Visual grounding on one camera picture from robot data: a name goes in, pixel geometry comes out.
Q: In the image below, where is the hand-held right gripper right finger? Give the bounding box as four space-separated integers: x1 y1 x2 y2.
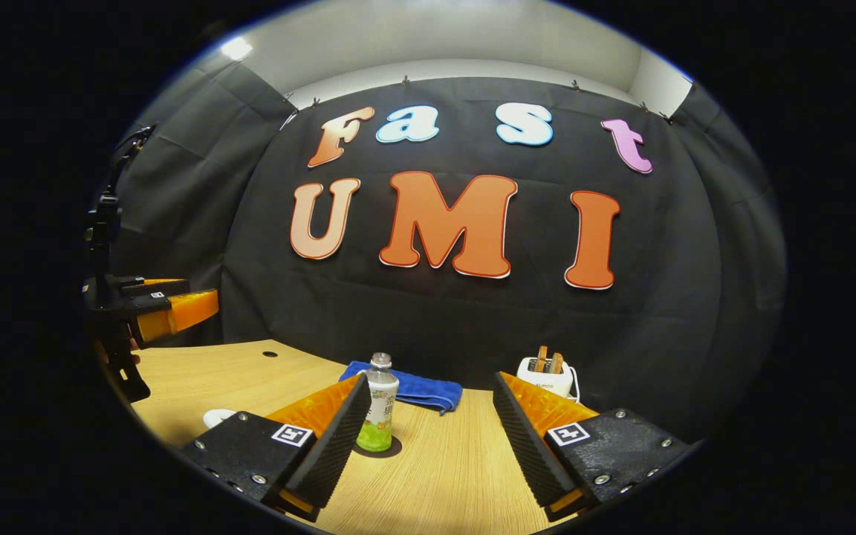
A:
492 369 698 524

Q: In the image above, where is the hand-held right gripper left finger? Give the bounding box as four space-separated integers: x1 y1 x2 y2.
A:
179 373 372 523

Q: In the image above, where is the dark brown round coaster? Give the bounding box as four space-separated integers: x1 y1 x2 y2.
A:
357 437 403 458

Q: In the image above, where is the clear water bottle green base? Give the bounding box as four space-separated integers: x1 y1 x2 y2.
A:
355 352 401 453

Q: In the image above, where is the white toaster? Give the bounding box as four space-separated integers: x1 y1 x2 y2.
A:
516 357 574 398

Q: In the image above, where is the blue folded towel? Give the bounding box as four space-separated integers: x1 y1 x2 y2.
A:
339 360 464 415

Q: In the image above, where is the black backdrop cloth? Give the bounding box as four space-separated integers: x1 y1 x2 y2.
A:
108 59 789 447

